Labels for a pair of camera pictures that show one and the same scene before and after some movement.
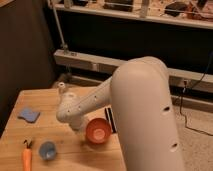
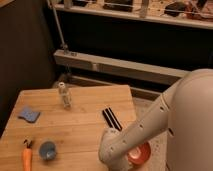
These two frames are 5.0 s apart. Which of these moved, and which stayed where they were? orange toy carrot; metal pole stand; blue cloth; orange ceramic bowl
Moved: orange ceramic bowl
Stayed: orange toy carrot; blue cloth; metal pole stand
